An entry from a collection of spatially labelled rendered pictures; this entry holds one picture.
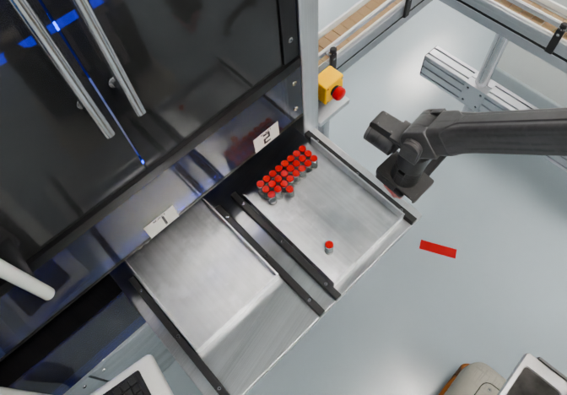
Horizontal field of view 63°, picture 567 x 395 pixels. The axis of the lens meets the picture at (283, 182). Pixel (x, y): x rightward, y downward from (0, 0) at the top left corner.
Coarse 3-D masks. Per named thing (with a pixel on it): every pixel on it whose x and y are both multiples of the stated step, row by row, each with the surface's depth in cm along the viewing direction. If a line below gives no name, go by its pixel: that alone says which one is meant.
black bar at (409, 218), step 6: (306, 132) 136; (318, 138) 134; (324, 144) 133; (330, 150) 132; (336, 156) 131; (354, 168) 129; (360, 174) 128; (366, 180) 127; (372, 186) 126; (384, 192) 125; (390, 198) 124; (396, 204) 123; (402, 210) 122; (408, 216) 121; (408, 222) 122; (414, 222) 122
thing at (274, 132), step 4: (276, 124) 120; (268, 128) 119; (272, 128) 120; (276, 128) 122; (264, 132) 119; (272, 132) 121; (276, 132) 123; (260, 136) 118; (264, 136) 120; (272, 136) 123; (276, 136) 125; (256, 140) 119; (260, 140) 120; (256, 144) 120; (260, 144) 121; (264, 144) 123; (256, 148) 121; (260, 148) 122; (256, 152) 123
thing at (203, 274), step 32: (192, 224) 126; (224, 224) 125; (160, 256) 122; (192, 256) 122; (224, 256) 121; (256, 256) 119; (160, 288) 118; (192, 288) 118; (224, 288) 117; (256, 288) 116; (192, 320) 114; (224, 320) 113
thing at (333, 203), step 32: (320, 160) 133; (256, 192) 129; (320, 192) 128; (352, 192) 127; (288, 224) 124; (320, 224) 124; (352, 224) 123; (384, 224) 122; (320, 256) 119; (352, 256) 119
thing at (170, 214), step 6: (168, 210) 110; (174, 210) 112; (162, 216) 110; (168, 216) 112; (174, 216) 114; (156, 222) 110; (162, 222) 112; (168, 222) 114; (144, 228) 108; (150, 228) 110; (156, 228) 111; (162, 228) 113; (150, 234) 111; (156, 234) 113
